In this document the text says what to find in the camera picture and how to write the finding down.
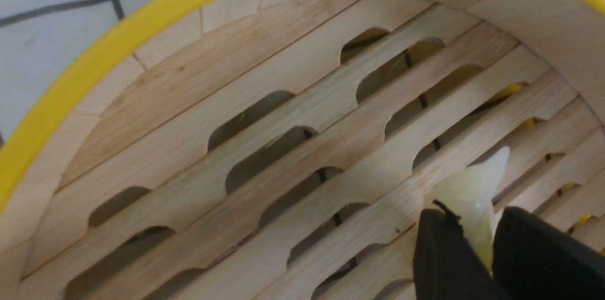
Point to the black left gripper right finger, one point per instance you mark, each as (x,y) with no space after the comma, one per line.
(532,260)

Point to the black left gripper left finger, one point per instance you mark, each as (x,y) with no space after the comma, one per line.
(445,267)

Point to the pale green dumpling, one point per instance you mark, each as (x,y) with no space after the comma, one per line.
(468,194)

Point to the bamboo steamer tray yellow rim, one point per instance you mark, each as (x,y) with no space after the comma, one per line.
(281,149)

